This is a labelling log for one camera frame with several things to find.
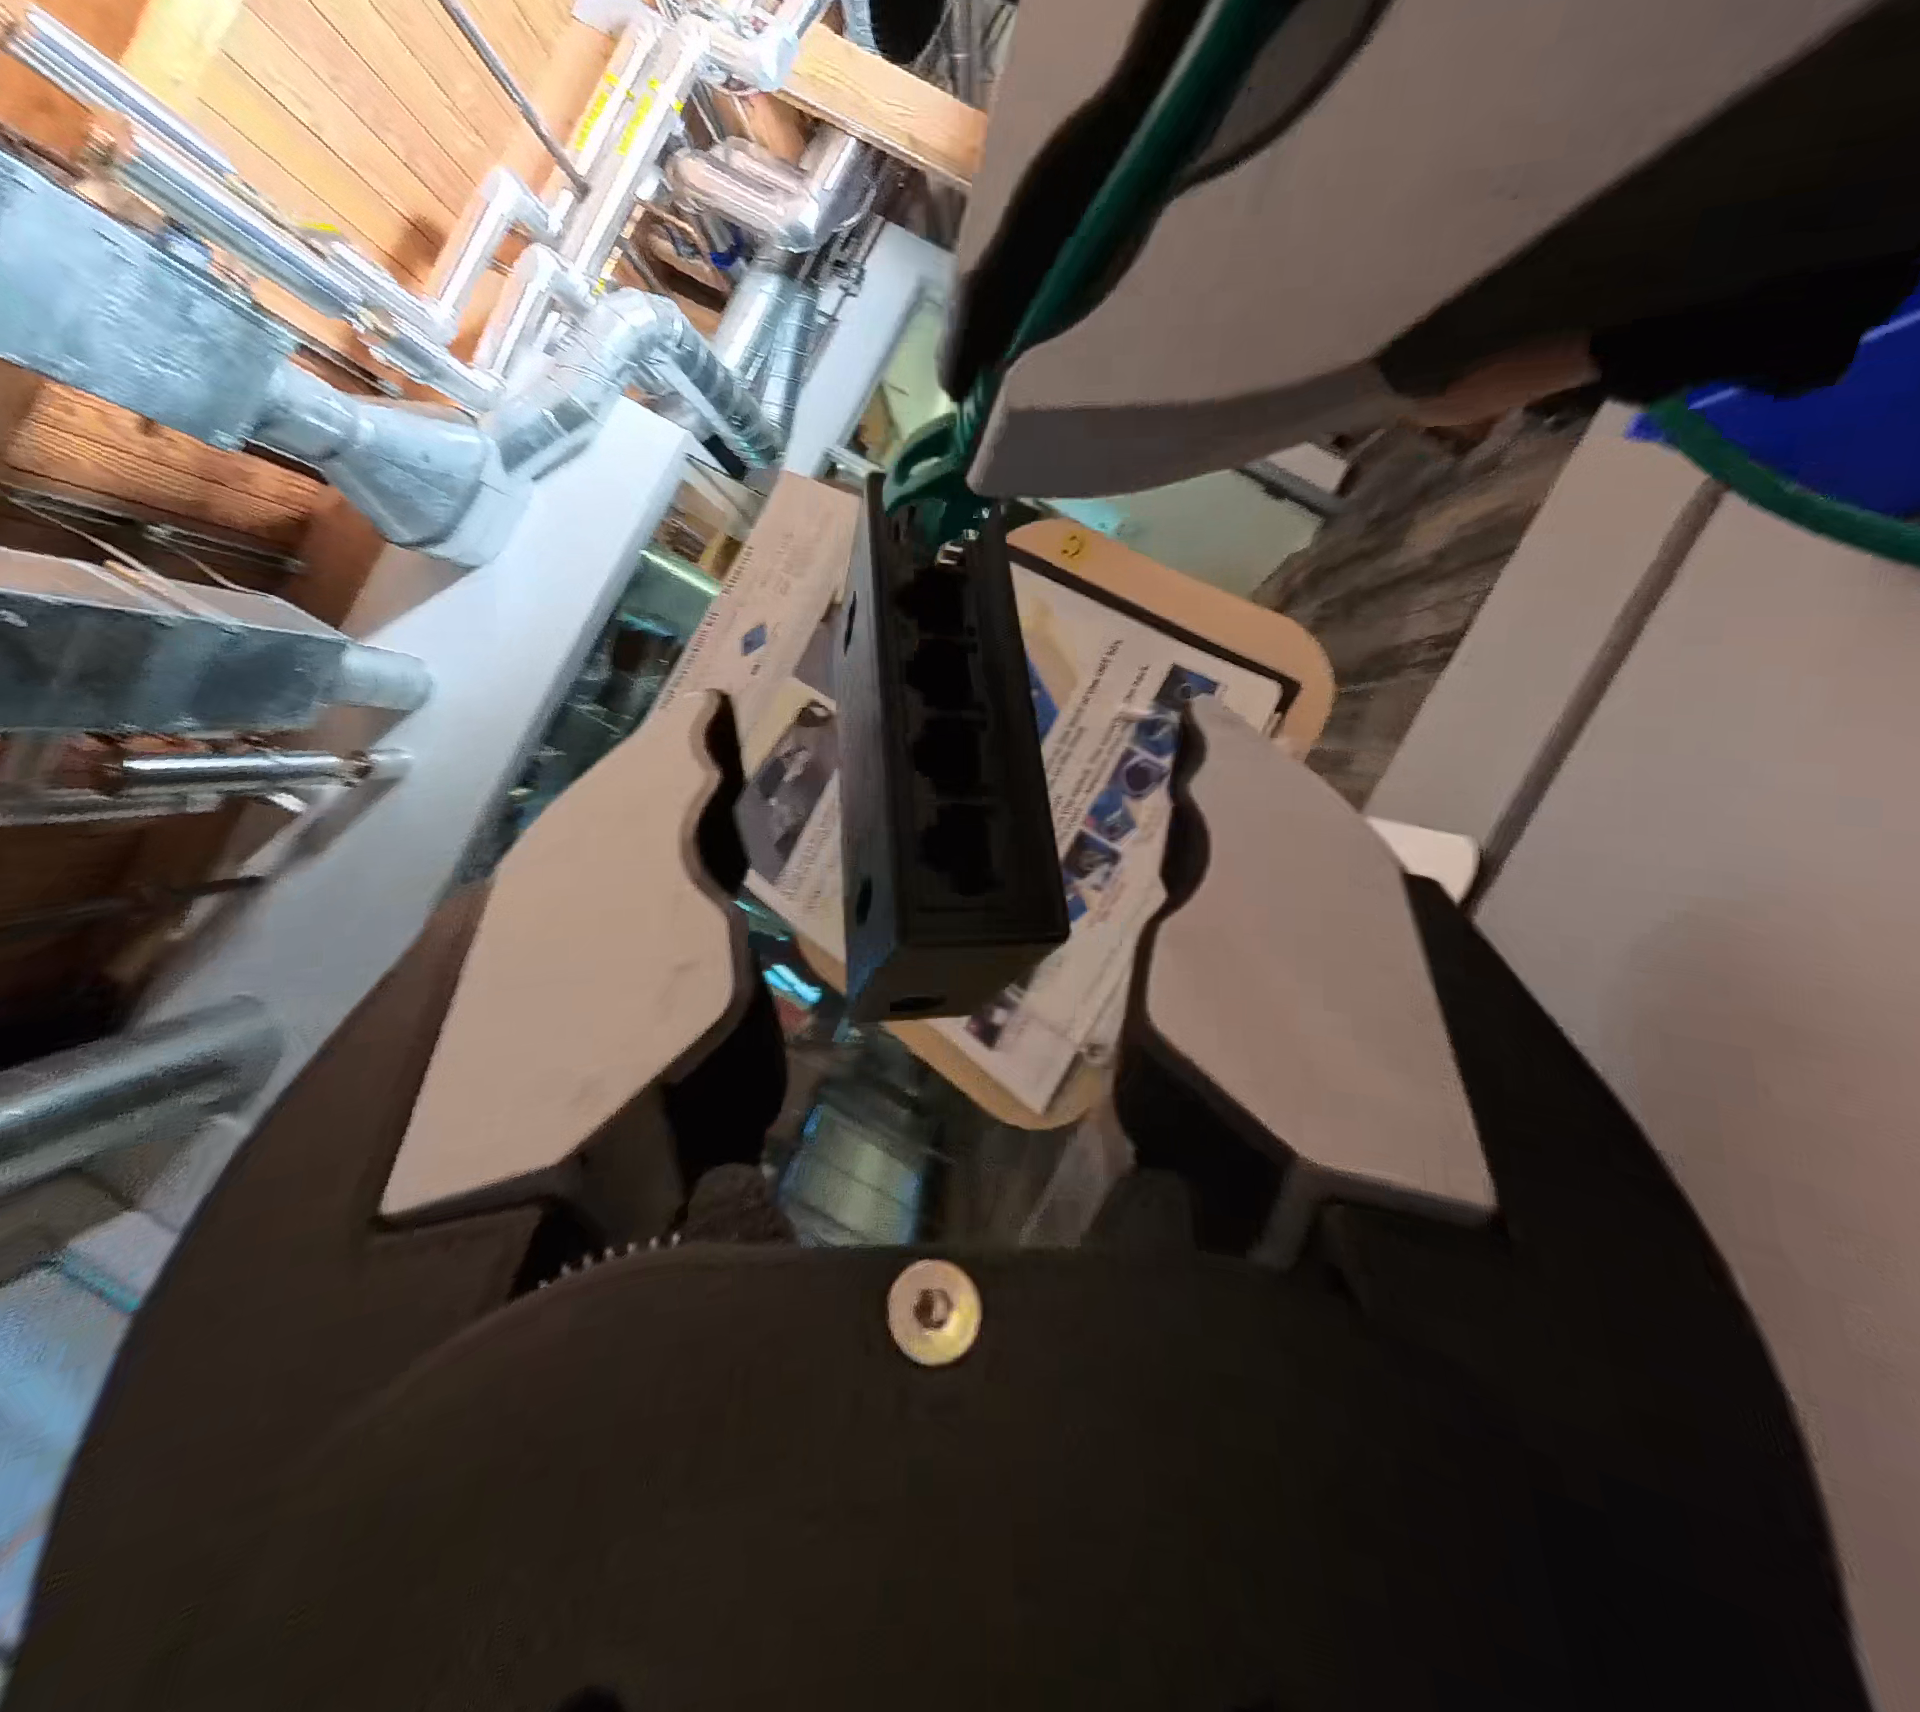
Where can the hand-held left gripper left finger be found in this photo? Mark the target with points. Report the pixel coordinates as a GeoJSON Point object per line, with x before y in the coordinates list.
{"type": "Point", "coordinates": [587, 979]}

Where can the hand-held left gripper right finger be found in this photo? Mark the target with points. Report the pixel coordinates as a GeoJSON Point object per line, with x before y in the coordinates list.
{"type": "Point", "coordinates": [1304, 995]}

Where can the blue plastic bin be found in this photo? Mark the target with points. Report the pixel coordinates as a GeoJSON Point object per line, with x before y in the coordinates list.
{"type": "Point", "coordinates": [1845, 421]}

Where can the black ethernet switch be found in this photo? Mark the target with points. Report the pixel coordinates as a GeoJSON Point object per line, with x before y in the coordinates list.
{"type": "Point", "coordinates": [961, 841]}

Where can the white stand base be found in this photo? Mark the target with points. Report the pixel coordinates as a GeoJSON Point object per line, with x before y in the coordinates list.
{"type": "Point", "coordinates": [1425, 848]}

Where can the wooden ceiling beam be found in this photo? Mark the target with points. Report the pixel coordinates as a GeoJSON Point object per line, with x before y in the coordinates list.
{"type": "Point", "coordinates": [888, 104]}

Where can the printed instruction poster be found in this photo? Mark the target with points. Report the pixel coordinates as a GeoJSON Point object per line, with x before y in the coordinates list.
{"type": "Point", "coordinates": [1102, 728]}

